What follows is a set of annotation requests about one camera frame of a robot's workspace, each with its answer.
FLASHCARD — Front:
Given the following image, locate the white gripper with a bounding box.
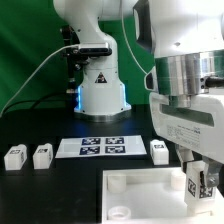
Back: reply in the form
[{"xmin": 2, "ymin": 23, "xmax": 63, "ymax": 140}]
[{"xmin": 150, "ymin": 93, "xmax": 224, "ymax": 188}]

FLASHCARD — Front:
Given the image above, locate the white square tabletop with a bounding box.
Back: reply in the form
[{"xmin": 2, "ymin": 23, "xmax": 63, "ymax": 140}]
[{"xmin": 102, "ymin": 168, "xmax": 224, "ymax": 224}]

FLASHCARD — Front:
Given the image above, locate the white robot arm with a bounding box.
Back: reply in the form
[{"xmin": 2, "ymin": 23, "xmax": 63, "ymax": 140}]
[{"xmin": 53, "ymin": 0, "xmax": 224, "ymax": 187}]

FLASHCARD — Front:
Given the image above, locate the white sheet with tags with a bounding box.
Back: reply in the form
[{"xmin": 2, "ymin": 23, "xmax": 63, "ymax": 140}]
[{"xmin": 56, "ymin": 135, "xmax": 146, "ymax": 158}]

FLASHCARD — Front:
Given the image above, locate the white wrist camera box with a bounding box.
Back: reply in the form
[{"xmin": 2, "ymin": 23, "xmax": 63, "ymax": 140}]
[{"xmin": 144, "ymin": 67, "xmax": 157, "ymax": 91}]

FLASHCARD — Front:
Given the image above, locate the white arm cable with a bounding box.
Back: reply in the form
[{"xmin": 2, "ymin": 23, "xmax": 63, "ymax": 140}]
[{"xmin": 120, "ymin": 9, "xmax": 149, "ymax": 75}]

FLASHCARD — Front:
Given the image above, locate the black camera stand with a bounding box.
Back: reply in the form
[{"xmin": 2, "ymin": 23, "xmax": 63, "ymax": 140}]
[{"xmin": 60, "ymin": 25, "xmax": 87, "ymax": 113}]

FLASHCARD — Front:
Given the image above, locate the black cable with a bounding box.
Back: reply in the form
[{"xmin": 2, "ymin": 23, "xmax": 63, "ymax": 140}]
[{"xmin": 0, "ymin": 93, "xmax": 69, "ymax": 118}]

